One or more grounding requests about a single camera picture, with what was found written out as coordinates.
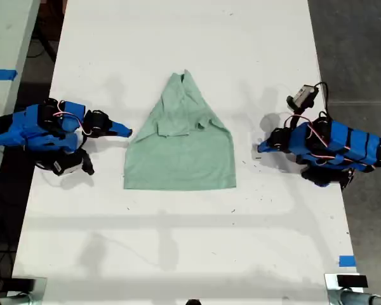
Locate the short blue tape strip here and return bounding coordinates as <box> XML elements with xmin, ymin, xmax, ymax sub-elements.
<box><xmin>338</xmin><ymin>255</ymin><xmax>357</xmax><ymax>268</ymax></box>

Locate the grey metal pipe clamp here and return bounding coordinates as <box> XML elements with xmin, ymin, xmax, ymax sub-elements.
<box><xmin>328</xmin><ymin>287</ymin><xmax>381</xmax><ymax>305</ymax></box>
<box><xmin>0</xmin><ymin>276</ymin><xmax>48</xmax><ymax>305</ymax></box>

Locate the black camera cable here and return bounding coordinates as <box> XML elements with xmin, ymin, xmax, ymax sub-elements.
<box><xmin>314</xmin><ymin>81</ymin><xmax>330</xmax><ymax>121</ymax></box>
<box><xmin>34</xmin><ymin>161</ymin><xmax>57</xmax><ymax>173</ymax></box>

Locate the pale green T-shirt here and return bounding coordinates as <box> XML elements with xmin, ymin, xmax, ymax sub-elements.
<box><xmin>123</xmin><ymin>69</ymin><xmax>237</xmax><ymax>191</ymax></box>

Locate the small black box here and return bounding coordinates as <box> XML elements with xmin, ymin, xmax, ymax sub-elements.
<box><xmin>337</xmin><ymin>274</ymin><xmax>368</xmax><ymax>288</ymax></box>
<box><xmin>10</xmin><ymin>278</ymin><xmax>36</xmax><ymax>292</ymax></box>

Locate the white side table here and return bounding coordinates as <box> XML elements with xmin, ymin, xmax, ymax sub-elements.
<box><xmin>0</xmin><ymin>0</ymin><xmax>42</xmax><ymax>207</ymax></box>

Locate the black camera stalk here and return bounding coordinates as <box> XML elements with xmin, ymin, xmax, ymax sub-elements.
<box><xmin>290</xmin><ymin>106</ymin><xmax>309</xmax><ymax>128</ymax></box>
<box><xmin>78</xmin><ymin>148</ymin><xmax>95</xmax><ymax>175</ymax></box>

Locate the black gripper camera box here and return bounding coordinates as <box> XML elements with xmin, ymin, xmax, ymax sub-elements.
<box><xmin>52</xmin><ymin>152</ymin><xmax>83</xmax><ymax>177</ymax></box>
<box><xmin>286</xmin><ymin>85</ymin><xmax>319</xmax><ymax>112</ymax></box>

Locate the black floor cable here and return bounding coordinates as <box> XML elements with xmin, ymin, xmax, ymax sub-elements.
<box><xmin>25</xmin><ymin>37</ymin><xmax>57</xmax><ymax>62</ymax></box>

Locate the white mounting plate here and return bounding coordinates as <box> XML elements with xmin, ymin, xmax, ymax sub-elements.
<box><xmin>324</xmin><ymin>273</ymin><xmax>364</xmax><ymax>294</ymax></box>

